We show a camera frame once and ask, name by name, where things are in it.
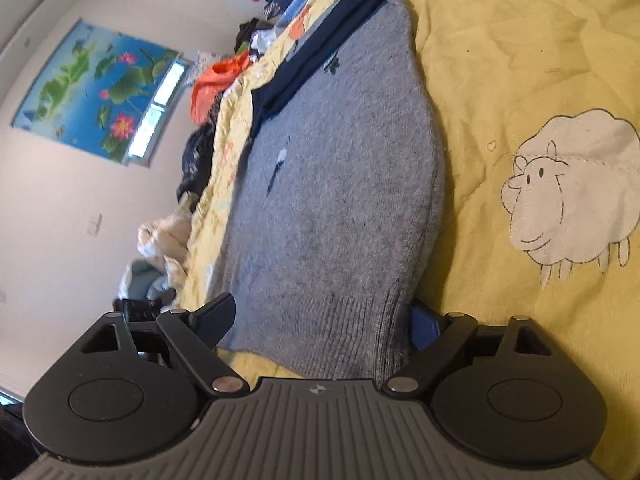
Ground pale blue cloth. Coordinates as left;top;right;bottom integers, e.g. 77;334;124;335
117;259;177;306

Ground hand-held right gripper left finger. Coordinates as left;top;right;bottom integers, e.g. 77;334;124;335
79;292;250;401

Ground cream cloth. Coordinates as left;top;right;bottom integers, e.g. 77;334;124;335
137;209;195;288

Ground white crumpled cloth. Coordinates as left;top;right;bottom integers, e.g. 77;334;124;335
249;27;282;63

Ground grey sweater with navy sleeves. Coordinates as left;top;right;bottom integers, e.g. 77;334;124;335
212;0;447;382

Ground dark floral cloth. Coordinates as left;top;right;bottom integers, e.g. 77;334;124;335
176;122;221;206

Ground yellow printed blanket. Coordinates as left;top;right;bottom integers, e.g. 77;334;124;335
177;0;640;466

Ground orange plastic bag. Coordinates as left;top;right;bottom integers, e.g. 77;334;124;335
190;52;253;126

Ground black clothes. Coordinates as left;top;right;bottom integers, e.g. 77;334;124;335
234;19;271;56

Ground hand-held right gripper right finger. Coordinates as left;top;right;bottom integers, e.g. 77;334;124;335
382;299;561;401

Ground light blue knit garment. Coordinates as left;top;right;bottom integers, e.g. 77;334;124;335
275;0;321;28

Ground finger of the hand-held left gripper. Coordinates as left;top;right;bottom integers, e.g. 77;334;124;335
112;296;176;323

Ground lotus flower wall poster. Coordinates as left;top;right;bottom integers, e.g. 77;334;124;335
11;17;181;163

